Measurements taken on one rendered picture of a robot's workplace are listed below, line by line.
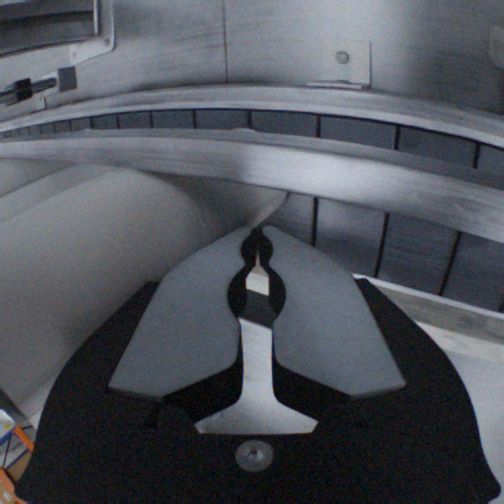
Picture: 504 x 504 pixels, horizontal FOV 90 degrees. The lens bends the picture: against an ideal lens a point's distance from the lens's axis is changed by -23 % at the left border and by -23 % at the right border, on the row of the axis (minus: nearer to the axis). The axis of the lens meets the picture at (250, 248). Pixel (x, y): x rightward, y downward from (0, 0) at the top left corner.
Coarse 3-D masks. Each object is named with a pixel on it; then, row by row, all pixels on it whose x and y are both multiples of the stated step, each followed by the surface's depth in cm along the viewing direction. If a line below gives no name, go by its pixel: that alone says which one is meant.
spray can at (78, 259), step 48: (96, 192) 9; (144, 192) 10; (192, 192) 11; (240, 192) 13; (288, 192) 17; (0, 240) 7; (48, 240) 7; (96, 240) 8; (144, 240) 9; (192, 240) 11; (0, 288) 6; (48, 288) 7; (96, 288) 8; (0, 336) 5; (48, 336) 6; (0, 384) 5; (48, 384) 7
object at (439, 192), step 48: (0, 144) 17; (48, 144) 13; (96, 144) 11; (144, 144) 10; (192, 144) 9; (240, 144) 8; (288, 144) 7; (336, 144) 7; (336, 192) 7; (384, 192) 7; (432, 192) 6; (480, 192) 5
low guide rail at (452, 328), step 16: (256, 272) 17; (256, 288) 17; (384, 288) 15; (400, 304) 14; (416, 304) 14; (432, 304) 14; (416, 320) 13; (432, 320) 13; (448, 320) 13; (464, 320) 12; (480, 320) 12; (496, 320) 12; (432, 336) 13; (448, 336) 12; (464, 336) 12; (480, 336) 11; (496, 336) 11; (464, 352) 12; (480, 352) 12; (496, 352) 11
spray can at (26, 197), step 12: (72, 168) 18; (84, 168) 18; (96, 168) 18; (108, 168) 19; (48, 180) 16; (60, 180) 17; (72, 180) 17; (84, 180) 18; (12, 192) 15; (24, 192) 15; (36, 192) 15; (48, 192) 16; (60, 192) 16; (0, 204) 14; (12, 204) 14; (24, 204) 15; (36, 204) 15; (0, 216) 13; (12, 216) 14
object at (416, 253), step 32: (32, 128) 29; (64, 128) 26; (128, 128) 21; (192, 128) 19; (224, 128) 17; (256, 128) 16; (288, 128) 16; (320, 128) 15; (352, 128) 14; (384, 128) 13; (448, 160) 12; (480, 160) 11; (288, 224) 18; (320, 224) 17; (352, 224) 16; (384, 224) 16; (416, 224) 14; (352, 256) 17; (384, 256) 16; (416, 256) 15; (448, 256) 14; (480, 256) 13; (416, 288) 16; (448, 288) 15; (480, 288) 14
